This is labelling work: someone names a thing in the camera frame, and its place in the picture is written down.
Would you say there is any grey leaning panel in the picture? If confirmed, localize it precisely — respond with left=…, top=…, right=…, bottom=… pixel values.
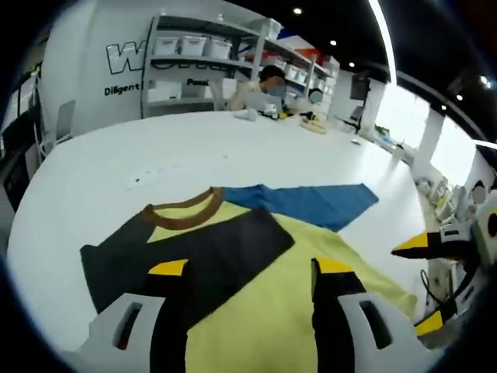
left=55, top=99, right=77, bottom=142

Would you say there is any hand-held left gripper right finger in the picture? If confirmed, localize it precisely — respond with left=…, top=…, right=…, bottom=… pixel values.
left=310, top=256, right=440, bottom=373

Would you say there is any grey laptop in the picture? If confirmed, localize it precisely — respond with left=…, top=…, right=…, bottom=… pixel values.
left=246, top=92, right=283, bottom=113

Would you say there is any linear ceiling light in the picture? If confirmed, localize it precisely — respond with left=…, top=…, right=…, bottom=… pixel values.
left=367, top=0, right=399, bottom=89

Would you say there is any yellow garment with dark sleeves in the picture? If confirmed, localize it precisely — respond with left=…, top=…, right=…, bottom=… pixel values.
left=79, top=186, right=419, bottom=373

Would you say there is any row of white storage boxes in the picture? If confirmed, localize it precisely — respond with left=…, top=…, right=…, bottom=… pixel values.
left=153, top=34, right=337, bottom=95

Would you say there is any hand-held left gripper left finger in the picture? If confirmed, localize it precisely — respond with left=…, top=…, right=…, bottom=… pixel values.
left=75, top=258, right=192, bottom=373

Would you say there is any grey metal shelving rack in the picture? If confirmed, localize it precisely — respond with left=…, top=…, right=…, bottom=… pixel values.
left=140, top=15, right=341, bottom=120

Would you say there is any black screen on stand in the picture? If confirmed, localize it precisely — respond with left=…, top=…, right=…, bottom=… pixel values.
left=349, top=71, right=370, bottom=134

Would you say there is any blue cloth template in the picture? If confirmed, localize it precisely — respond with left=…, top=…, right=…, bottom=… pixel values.
left=223, top=182, right=380, bottom=233

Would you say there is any wooden board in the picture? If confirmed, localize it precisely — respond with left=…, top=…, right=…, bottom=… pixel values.
left=301, top=118, right=332, bottom=135

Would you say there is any black cable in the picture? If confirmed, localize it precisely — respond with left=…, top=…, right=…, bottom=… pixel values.
left=420, top=269, right=454, bottom=309

